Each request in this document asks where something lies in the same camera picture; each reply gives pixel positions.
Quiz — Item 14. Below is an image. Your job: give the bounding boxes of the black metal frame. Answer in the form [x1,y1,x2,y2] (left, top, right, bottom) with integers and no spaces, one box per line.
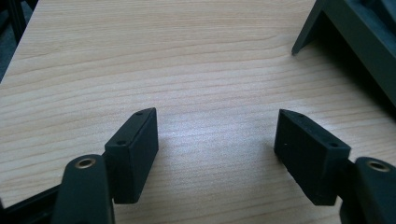
[0,0,39,48]

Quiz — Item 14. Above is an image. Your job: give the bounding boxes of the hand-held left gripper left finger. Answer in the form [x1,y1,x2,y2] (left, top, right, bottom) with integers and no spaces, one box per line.
[104,107,160,205]

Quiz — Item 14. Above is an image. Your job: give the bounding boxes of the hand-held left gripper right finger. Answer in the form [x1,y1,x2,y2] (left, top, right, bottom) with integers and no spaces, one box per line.
[274,108,352,206]

